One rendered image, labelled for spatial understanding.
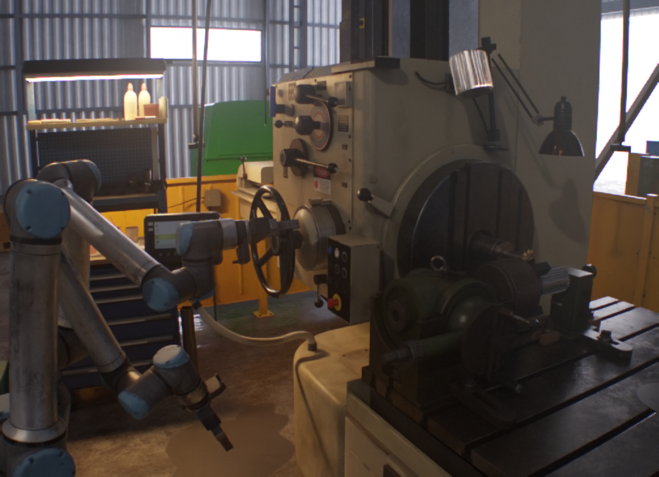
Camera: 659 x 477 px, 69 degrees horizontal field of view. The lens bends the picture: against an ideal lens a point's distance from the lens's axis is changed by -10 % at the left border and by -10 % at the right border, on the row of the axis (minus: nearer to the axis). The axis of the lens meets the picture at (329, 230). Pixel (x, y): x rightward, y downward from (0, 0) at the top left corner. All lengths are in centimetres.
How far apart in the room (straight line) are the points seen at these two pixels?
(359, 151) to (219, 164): 414
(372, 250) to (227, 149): 419
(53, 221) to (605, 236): 347
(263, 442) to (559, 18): 249
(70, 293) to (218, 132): 438
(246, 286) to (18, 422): 347
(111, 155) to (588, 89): 274
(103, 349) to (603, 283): 333
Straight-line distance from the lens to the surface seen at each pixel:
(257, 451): 294
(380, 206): 162
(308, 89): 191
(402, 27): 263
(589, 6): 242
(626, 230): 385
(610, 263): 395
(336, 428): 223
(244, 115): 574
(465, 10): 229
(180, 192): 429
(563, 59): 225
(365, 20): 294
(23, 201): 117
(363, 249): 155
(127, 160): 355
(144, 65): 334
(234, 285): 458
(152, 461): 295
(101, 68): 332
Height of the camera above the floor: 170
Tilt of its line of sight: 12 degrees down
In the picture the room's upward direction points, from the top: straight up
